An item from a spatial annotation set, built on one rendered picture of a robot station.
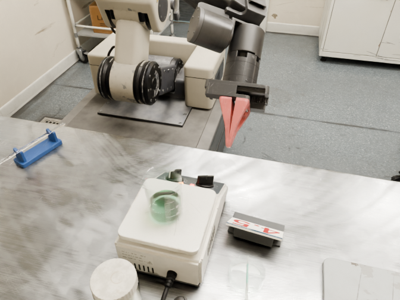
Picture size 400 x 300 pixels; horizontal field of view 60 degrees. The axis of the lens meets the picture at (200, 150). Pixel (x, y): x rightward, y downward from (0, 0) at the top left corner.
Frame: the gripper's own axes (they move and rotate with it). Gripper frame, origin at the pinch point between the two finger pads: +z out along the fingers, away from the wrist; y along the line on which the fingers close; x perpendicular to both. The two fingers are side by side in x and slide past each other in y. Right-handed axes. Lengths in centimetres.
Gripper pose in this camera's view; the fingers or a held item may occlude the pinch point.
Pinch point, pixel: (228, 141)
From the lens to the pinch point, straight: 56.4
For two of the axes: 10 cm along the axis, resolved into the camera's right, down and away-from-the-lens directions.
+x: 1.7, 1.9, 9.7
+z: -1.8, 9.7, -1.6
